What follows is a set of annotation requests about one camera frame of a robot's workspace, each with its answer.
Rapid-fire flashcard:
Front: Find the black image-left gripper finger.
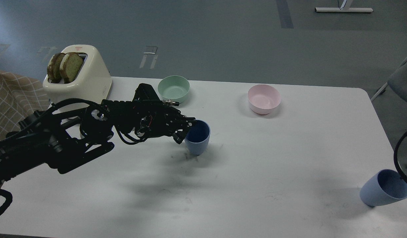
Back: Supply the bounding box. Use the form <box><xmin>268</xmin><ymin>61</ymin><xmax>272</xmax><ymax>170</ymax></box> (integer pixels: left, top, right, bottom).
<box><xmin>180</xmin><ymin>117</ymin><xmax>197</xmax><ymax>131</ymax></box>
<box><xmin>172</xmin><ymin>128</ymin><xmax>190</xmax><ymax>144</ymax></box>

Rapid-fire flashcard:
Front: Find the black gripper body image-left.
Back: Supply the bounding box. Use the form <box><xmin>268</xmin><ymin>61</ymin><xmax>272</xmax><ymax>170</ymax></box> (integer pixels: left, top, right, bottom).
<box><xmin>131</xmin><ymin>83</ymin><xmax>186</xmax><ymax>141</ymax></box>

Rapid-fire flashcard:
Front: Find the light blue cup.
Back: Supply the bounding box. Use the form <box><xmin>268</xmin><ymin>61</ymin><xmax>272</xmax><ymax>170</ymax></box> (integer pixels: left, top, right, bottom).
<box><xmin>359</xmin><ymin>169</ymin><xmax>407</xmax><ymax>207</ymax></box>

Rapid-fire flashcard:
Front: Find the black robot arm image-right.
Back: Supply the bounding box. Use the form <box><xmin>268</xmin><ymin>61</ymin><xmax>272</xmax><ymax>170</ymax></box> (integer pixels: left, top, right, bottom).
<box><xmin>393</xmin><ymin>131</ymin><xmax>407</xmax><ymax>184</ymax></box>

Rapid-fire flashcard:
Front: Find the green bowl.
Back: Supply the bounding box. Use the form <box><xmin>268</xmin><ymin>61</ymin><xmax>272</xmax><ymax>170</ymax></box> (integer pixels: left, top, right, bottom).
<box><xmin>157</xmin><ymin>75</ymin><xmax>191</xmax><ymax>104</ymax></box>

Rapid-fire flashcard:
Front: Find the pink bowl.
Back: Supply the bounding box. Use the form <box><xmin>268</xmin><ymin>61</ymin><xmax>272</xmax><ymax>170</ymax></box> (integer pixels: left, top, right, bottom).
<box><xmin>247</xmin><ymin>84</ymin><xmax>282</xmax><ymax>115</ymax></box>

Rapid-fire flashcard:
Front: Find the cream toaster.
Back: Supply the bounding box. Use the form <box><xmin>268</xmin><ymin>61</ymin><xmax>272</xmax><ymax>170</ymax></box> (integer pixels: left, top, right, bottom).
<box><xmin>43</xmin><ymin>45</ymin><xmax>112</xmax><ymax>104</ymax></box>

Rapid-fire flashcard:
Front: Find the toast slice front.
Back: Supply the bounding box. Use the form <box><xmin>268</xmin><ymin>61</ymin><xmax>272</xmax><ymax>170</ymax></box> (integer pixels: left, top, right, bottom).
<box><xmin>59</xmin><ymin>52</ymin><xmax>83</xmax><ymax>84</ymax></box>

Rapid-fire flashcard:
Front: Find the toast slice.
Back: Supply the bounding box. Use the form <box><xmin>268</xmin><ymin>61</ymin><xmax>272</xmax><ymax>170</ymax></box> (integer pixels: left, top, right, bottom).
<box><xmin>59</xmin><ymin>52</ymin><xmax>83</xmax><ymax>84</ymax></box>
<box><xmin>47</xmin><ymin>53</ymin><xmax>65</xmax><ymax>83</ymax></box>

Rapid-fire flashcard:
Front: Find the toast slice back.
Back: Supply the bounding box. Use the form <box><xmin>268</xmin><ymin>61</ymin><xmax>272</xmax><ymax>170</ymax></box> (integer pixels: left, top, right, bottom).
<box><xmin>47</xmin><ymin>53</ymin><xmax>65</xmax><ymax>83</ymax></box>

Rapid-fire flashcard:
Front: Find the beige checkered cloth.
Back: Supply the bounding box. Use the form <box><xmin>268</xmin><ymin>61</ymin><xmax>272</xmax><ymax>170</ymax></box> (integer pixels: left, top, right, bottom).
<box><xmin>0</xmin><ymin>70</ymin><xmax>50</xmax><ymax>141</ymax></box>

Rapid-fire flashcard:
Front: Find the white table leg base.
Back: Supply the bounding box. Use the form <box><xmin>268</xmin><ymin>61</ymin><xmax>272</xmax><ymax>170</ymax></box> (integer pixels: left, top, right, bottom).
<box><xmin>314</xmin><ymin>0</ymin><xmax>374</xmax><ymax>13</ymax></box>

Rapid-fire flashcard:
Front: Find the grey chair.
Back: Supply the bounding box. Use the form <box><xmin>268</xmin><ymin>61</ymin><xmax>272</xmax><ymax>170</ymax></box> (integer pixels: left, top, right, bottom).
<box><xmin>371</xmin><ymin>56</ymin><xmax>407</xmax><ymax>102</ymax></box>

